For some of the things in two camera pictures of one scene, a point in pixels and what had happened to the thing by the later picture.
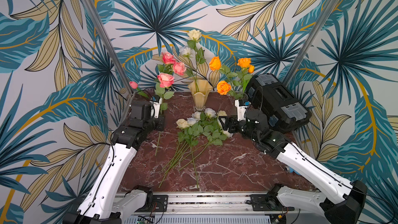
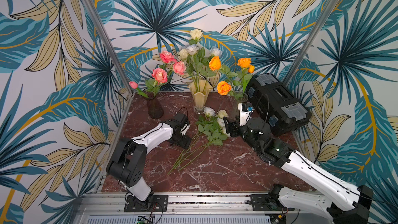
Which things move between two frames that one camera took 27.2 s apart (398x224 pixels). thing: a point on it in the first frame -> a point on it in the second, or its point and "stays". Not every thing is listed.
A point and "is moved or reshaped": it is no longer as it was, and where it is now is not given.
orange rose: [215, 64] stays
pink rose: [179, 68] stays
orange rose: [243, 63] stays
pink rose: [165, 80] -> [160, 77]
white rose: [187, 51] is moved or reshaped
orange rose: [223, 87] stays
